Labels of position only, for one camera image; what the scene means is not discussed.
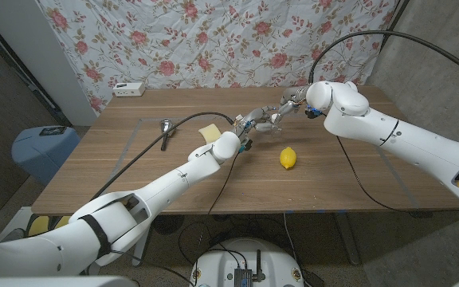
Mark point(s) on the clear medicine bottle white cap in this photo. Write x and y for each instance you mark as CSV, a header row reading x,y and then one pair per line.
x,y
275,130

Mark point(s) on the black stand pole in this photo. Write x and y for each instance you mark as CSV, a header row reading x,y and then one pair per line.
x,y
22,69
393,24

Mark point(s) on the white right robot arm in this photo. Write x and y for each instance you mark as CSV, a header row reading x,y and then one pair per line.
x,y
405,139

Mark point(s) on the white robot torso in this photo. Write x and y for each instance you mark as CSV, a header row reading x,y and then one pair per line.
x,y
54,282

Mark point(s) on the white power strip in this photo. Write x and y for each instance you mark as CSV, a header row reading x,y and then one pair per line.
x,y
129,89

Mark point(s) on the grey table leg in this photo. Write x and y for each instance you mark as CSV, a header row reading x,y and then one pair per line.
x,y
347,239

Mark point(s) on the black round floor fan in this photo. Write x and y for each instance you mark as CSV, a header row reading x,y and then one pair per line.
x,y
169,224

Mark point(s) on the yellow and white floor object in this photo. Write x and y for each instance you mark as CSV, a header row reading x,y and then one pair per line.
x,y
40,225

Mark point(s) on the black device on bin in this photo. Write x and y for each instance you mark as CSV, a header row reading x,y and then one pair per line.
x,y
53,130

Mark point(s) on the floral backdrop cloth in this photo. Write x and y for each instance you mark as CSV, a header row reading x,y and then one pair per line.
x,y
221,44

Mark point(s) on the white table leg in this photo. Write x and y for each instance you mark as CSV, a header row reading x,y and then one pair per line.
x,y
142,251

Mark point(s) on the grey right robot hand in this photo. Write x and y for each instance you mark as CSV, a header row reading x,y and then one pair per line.
x,y
293,97

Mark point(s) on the blue bin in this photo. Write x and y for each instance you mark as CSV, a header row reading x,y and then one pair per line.
x,y
42,155

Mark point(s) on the black electronics box with antenna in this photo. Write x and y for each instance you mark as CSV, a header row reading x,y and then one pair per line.
x,y
242,276

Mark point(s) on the yellow sponge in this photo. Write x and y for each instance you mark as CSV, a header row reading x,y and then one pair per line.
x,y
210,132

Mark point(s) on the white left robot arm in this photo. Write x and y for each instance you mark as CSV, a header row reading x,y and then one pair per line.
x,y
165,183

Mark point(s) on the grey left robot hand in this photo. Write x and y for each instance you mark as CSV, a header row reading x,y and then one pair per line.
x,y
253,118

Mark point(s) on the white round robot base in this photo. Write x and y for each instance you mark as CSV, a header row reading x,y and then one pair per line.
x,y
217,263

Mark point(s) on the yellow lemon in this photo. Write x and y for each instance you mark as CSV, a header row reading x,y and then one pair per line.
x,y
288,158

